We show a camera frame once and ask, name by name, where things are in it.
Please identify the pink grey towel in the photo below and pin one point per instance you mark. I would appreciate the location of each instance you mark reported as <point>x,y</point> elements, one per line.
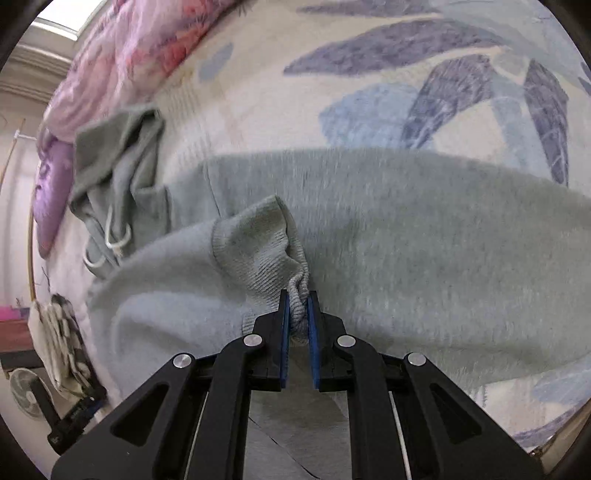
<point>9,313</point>

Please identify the grey zip hoodie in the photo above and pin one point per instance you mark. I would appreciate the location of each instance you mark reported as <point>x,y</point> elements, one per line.
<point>484,269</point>

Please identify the white standing fan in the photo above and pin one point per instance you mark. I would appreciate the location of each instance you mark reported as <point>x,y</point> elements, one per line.
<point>20,385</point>

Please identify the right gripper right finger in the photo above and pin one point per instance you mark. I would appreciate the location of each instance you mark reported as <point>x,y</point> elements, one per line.
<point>407,418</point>

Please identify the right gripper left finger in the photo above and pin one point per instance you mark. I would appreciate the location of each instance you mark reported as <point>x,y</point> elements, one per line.
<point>189,419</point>

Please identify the purple floral quilt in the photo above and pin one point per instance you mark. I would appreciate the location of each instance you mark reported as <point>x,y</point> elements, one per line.
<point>131,50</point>

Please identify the checkered cloth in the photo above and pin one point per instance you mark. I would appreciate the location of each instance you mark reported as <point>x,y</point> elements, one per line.
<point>58,343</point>

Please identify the window with white frame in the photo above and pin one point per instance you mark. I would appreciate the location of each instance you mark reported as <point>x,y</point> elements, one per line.
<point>68,18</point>

